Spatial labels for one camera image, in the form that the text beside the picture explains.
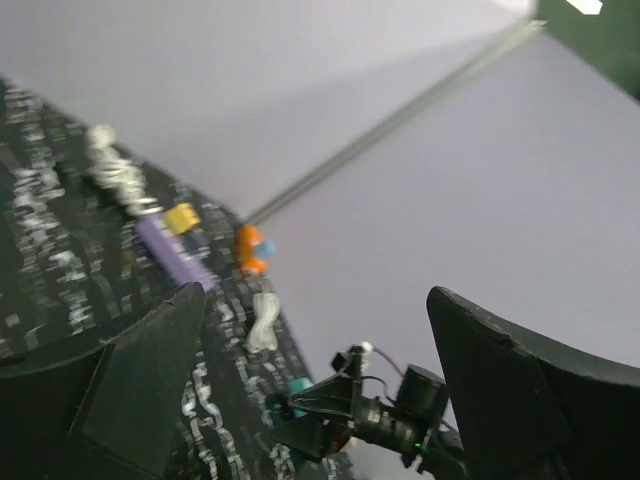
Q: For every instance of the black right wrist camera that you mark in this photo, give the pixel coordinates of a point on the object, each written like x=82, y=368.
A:
x=405, y=425

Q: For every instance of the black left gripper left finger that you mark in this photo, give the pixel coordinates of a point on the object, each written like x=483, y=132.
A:
x=101, y=404

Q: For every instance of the purple power strip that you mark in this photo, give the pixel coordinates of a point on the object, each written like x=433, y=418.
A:
x=168, y=251

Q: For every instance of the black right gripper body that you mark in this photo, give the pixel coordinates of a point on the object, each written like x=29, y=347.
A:
x=315, y=420

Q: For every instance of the orange power strip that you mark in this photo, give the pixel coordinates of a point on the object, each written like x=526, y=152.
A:
x=247, y=237

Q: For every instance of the blue cube plug adapter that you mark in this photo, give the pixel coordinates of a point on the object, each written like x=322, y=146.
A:
x=264, y=250

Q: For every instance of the yellow cube plug adapter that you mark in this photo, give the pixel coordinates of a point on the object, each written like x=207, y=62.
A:
x=181, y=218

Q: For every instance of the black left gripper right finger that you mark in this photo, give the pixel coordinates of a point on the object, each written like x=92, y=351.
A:
x=528, y=406

